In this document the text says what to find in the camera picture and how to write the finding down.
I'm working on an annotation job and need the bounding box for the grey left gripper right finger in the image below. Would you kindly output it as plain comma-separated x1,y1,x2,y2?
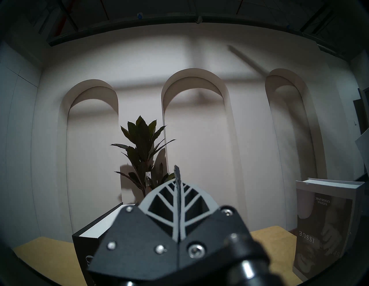
179,170,252,271

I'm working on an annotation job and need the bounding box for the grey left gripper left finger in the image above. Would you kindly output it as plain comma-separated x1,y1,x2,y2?
87,166,180,281

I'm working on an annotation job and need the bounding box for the black Crime and Punishment book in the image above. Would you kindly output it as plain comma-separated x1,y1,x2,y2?
72,203,125,286

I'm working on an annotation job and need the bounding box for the grey Special Issue book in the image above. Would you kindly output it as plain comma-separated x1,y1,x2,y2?
293,178,366,282

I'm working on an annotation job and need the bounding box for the dark green potted plant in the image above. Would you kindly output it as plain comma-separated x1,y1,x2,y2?
111,115,177,204

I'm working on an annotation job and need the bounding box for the dark room door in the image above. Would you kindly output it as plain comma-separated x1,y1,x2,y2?
353,88,369,135

